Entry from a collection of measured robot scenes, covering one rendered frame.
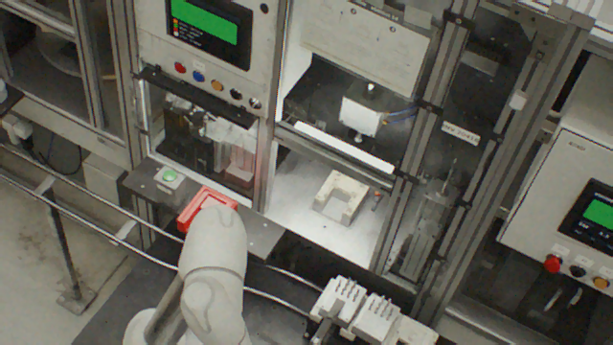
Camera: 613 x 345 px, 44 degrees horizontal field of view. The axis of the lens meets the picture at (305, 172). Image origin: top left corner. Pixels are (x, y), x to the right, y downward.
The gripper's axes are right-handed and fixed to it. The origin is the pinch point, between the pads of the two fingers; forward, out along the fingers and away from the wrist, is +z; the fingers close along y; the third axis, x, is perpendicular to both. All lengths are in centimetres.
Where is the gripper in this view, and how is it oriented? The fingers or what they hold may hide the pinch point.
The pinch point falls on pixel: (335, 313)
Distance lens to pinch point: 231.8
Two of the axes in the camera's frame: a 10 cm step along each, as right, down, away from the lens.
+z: 4.8, -6.8, 5.6
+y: 0.8, -5.9, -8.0
